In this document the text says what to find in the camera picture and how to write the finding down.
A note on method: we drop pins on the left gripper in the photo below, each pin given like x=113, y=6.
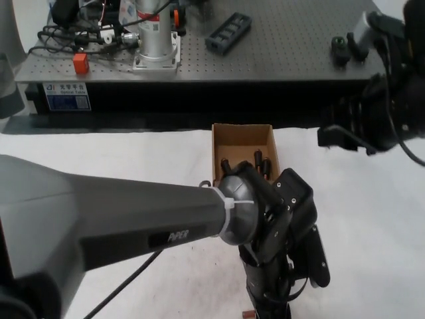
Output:
x=265, y=285

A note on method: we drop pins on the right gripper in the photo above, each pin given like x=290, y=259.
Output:
x=352, y=129

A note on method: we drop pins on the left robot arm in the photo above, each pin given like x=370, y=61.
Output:
x=99, y=206

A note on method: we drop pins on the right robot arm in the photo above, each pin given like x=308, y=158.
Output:
x=406, y=83

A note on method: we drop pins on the cardboard box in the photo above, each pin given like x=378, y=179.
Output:
x=242, y=139

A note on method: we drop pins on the small brown bolt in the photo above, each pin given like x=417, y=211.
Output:
x=248, y=314

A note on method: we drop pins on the small black device green light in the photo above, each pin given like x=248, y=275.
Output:
x=340, y=50

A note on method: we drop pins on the white zip tie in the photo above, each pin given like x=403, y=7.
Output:
x=229, y=207

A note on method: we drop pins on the black sleeve with bolt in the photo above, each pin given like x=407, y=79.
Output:
x=226, y=165
x=257, y=159
x=266, y=167

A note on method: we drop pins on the metal bench with holes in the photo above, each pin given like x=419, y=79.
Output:
x=265, y=50

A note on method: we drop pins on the dark slotted holder tray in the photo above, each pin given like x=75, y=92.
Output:
x=229, y=31

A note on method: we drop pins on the orange knob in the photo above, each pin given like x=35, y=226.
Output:
x=176, y=17

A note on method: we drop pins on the silver-white machine column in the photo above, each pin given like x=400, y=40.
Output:
x=156, y=36

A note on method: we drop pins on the blue white bench label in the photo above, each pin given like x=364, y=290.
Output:
x=66, y=96

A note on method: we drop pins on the orange-red block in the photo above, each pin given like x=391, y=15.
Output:
x=81, y=63

